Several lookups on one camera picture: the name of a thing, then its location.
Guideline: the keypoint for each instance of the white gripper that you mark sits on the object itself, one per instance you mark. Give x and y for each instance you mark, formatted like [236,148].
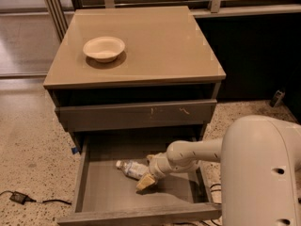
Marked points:
[154,168]

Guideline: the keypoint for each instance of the clear plastic bottle blue label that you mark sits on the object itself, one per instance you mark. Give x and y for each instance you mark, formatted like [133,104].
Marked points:
[132,168]

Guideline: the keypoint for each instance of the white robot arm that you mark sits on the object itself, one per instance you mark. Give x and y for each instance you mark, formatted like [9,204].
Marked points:
[258,159]

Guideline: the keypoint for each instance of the open grey middle drawer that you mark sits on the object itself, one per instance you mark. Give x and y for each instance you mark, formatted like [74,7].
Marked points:
[104,196]

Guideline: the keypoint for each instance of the closed grey top drawer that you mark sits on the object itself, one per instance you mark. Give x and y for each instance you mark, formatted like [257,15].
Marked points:
[139,115]

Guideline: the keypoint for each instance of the grey drawer cabinet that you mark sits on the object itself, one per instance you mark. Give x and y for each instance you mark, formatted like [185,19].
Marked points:
[166,58]

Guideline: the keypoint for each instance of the blue tape piece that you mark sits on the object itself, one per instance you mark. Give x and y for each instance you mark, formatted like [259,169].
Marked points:
[74,150]

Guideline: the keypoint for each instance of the white paper bowl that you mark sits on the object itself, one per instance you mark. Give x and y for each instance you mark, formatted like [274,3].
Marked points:
[104,49]

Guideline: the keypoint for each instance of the small dark floor device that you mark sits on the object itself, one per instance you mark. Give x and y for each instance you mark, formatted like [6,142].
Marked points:
[277,98]

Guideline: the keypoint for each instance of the black power adapter with cable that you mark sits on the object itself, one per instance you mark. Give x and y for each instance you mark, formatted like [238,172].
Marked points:
[22,198]

